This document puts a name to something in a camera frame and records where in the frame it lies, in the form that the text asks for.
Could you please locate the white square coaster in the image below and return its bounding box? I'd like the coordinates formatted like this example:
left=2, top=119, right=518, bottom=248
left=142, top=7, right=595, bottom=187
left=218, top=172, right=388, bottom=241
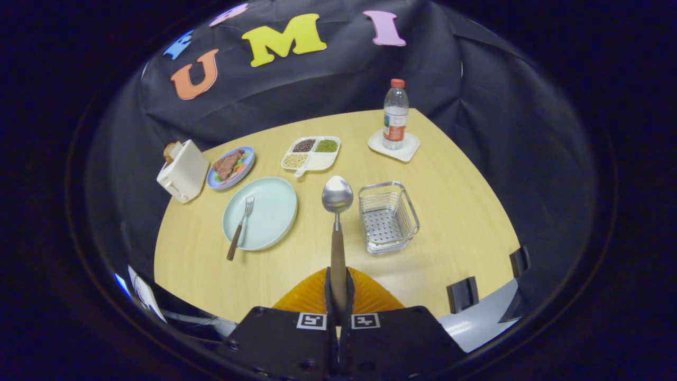
left=368, top=130, right=420, bottom=162

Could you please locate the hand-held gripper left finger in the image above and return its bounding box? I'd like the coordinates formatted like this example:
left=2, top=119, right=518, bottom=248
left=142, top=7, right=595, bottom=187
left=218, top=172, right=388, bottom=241
left=219, top=266, right=342, bottom=381

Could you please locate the wooden-handled metal fork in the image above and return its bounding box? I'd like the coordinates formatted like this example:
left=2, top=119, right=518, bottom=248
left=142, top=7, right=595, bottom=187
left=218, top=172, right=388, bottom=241
left=227, top=195, right=255, bottom=261

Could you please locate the brown steak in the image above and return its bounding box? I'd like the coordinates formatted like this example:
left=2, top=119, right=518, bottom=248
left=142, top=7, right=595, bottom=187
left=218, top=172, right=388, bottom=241
left=213, top=150, right=245, bottom=180

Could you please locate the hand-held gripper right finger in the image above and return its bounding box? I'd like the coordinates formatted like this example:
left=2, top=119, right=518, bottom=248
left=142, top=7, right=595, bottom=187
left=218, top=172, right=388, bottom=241
left=338, top=266, right=466, bottom=381

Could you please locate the blue plate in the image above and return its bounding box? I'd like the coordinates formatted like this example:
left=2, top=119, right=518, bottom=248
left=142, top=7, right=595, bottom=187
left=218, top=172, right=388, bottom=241
left=206, top=146, right=255, bottom=191

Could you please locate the white toaster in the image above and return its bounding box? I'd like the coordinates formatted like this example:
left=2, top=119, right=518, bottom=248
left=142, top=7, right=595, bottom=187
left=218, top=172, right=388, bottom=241
left=157, top=140, right=210, bottom=204

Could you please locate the wooden-handled metal spoon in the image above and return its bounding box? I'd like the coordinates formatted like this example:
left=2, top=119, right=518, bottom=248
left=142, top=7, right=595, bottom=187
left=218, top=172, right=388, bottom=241
left=322, top=175, right=354, bottom=318

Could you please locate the metal wire basket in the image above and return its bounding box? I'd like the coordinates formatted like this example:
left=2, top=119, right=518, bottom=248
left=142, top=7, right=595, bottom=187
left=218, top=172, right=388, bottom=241
left=358, top=182, right=420, bottom=256

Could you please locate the white paper sheet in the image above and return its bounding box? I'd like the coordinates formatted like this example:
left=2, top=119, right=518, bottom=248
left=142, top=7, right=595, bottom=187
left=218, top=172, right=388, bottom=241
left=127, top=265, right=167, bottom=323

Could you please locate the black backdrop cloth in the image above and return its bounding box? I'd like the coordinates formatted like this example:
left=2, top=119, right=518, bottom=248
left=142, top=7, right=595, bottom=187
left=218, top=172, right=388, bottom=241
left=87, top=0, right=598, bottom=318

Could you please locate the white divided tray with beans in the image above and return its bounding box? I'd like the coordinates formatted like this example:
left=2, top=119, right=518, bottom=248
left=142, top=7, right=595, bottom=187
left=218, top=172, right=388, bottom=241
left=280, top=136, right=341, bottom=178

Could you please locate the pale green plate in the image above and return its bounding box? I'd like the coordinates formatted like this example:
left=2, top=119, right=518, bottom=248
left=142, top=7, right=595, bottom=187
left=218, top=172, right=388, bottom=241
left=222, top=176, right=298, bottom=251

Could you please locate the clear red-capped water bottle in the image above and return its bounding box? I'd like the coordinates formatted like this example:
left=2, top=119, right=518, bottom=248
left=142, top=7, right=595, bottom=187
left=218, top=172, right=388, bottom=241
left=382, top=78, right=410, bottom=151

